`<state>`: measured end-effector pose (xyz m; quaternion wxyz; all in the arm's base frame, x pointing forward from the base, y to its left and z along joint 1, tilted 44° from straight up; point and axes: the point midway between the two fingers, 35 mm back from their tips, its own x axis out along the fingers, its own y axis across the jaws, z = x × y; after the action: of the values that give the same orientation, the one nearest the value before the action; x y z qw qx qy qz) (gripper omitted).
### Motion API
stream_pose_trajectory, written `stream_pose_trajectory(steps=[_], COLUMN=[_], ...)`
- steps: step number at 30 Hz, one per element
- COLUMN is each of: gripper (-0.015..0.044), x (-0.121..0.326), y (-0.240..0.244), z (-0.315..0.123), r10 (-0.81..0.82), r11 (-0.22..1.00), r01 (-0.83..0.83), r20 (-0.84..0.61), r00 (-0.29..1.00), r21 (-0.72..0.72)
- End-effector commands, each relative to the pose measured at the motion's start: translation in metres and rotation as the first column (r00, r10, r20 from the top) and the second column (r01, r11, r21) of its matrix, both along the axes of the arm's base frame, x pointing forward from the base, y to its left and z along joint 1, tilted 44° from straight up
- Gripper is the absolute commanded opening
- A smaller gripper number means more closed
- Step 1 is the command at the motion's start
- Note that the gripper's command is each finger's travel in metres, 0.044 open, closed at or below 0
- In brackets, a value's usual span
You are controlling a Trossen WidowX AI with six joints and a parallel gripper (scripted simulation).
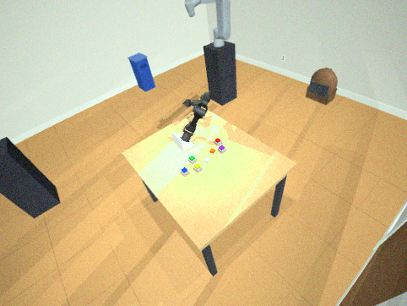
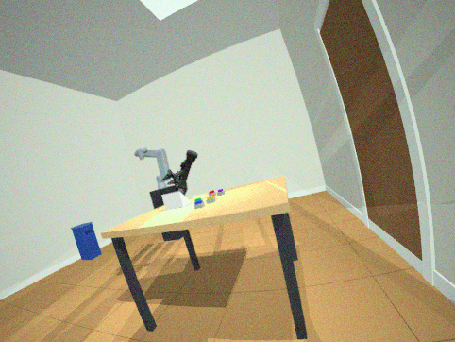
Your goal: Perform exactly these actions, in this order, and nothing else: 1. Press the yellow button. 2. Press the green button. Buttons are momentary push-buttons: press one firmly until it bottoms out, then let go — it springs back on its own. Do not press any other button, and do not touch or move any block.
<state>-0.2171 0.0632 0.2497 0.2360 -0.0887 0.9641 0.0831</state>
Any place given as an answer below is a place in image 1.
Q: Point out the yellow button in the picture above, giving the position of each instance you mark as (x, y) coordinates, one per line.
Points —
(197, 168)

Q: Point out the purple button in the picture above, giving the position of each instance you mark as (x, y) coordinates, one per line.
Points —
(221, 149)

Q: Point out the blue button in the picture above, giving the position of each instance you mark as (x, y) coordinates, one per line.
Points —
(184, 172)

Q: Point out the green button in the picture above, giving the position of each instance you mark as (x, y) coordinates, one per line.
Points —
(192, 159)

